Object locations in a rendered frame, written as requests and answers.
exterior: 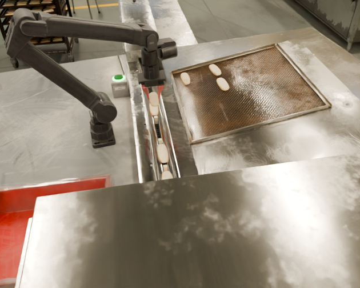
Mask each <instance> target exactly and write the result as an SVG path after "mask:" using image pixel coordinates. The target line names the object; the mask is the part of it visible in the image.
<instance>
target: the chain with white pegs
mask: <svg viewBox="0 0 360 288"><path fill-rule="evenodd" d="M148 90H149V93H152V90H151V87H148ZM153 118H154V124H155V130H156V134H157V140H158V144H162V138H161V135H160V130H159V125H158V117H157V116H156V115H154V116H153ZM162 167H163V171H167V164H166V163H162Z"/></svg>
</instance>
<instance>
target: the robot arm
mask: <svg viewBox="0 0 360 288"><path fill-rule="evenodd" d="M33 36H35V37H49V36H59V37H71V38H83V39H94V40H102V41H113V42H123V43H128V44H131V45H139V46H143V47H142V48H141V57H142V66H143V73H138V74H137V76H138V84H139V85H140V84H141V86H142V90H143V91H144V92H145V94H146V95H147V98H148V100H149V93H148V89H147V87H152V86H158V98H159V99H160V96H161V92H162V90H163V88H164V81H165V82H166V75H165V71H164V70H160V71H159V67H158V58H159V59H160V60H161V61H164V60H166V59H170V58H174V57H177V55H178V50H177V46H176V42H175V41H174V40H173V39H171V38H162V39H159V35H158V33H157V32H156V31H155V30H154V29H152V28H151V27H150V26H149V25H148V24H144V23H117V22H108V21H99V20H94V19H85V18H76V17H67V16H61V15H54V14H49V13H45V12H40V11H32V10H29V9H26V8H19V9H17V10H16V11H15V12H14V14H13V17H12V18H11V21H10V24H9V28H8V31H7V35H6V39H5V42H4V44H5V47H6V51H7V55H9V56H10V57H12V58H14V57H16V58H17V59H18V60H20V61H22V62H24V63H26V64H27V65H29V66H30V67H32V68H33V69H34V70H36V71H37V72H39V73H40V74H42V75H43V76H44V77H46V78H47V79H49V80H50V81H52V82H53V83H55V84H56V85H57V86H59V87H60V88H62V89H63V90H64V91H66V92H67V93H69V94H70V95H72V96H73V97H74V98H76V99H77V100H79V101H80V102H81V103H82V104H83V105H84V106H86V107H87V108H88V109H90V110H89V114H90V118H91V120H90V133H91V141H92V146H93V148H94V149H96V148H100V147H106V146H111V145H115V144H116V140H115V136H114V131H113V126H112V124H111V122H112V121H113V120H115V118H116V116H117V109H116V107H115V105H114V104H113V103H112V101H111V100H110V98H109V97H108V95H107V94H106V93H104V92H102V91H98V92H96V91H95V90H94V89H92V88H90V87H88V86H87V85H86V84H84V83H83V82H82V81H80V80H79V79H78V78H77V77H75V76H74V75H72V73H70V72H69V71H67V70H66V69H65V68H63V67H62V66H61V65H60V64H58V63H57V62H56V61H54V60H53V59H51V58H50V57H49V56H48V55H46V54H45V53H44V52H42V51H41V50H40V49H39V48H37V47H36V46H34V45H33V44H32V43H31V42H30V40H31V39H32V37H33Z"/></svg>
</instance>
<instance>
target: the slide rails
mask: <svg viewBox="0 0 360 288"><path fill-rule="evenodd" d="M138 60H139V67H140V71H141V73H143V66H142V57H141V58H138ZM151 88H152V91H153V92H155V93H157V94H158V92H157V87H156V86H152V87H151ZM144 96H145V102H146V110H147V116H148V120H149V127H150V134H151V141H152V145H153V152H154V159H155V165H156V170H157V176H158V180H162V179H161V176H162V173H163V168H162V163H161V162H160V161H159V159H158V155H157V146H158V140H157V134H156V130H155V124H154V118H153V115H151V113H150V110H149V103H150V101H149V100H148V98H147V95H146V94H145V92H144ZM158 108H159V113H158V115H157V117H158V122H159V128H160V131H161V137H162V142H163V144H164V145H165V146H166V147H167V150H168V154H169V160H168V161H167V168H168V171H169V172H171V174H172V176H173V178H176V174H175V169H174V164H173V159H172V156H171V151H170V146H169V141H168V138H167V133H166V128H165V123H164V120H163V115H162V110H161V104H160V102H159V105H158Z"/></svg>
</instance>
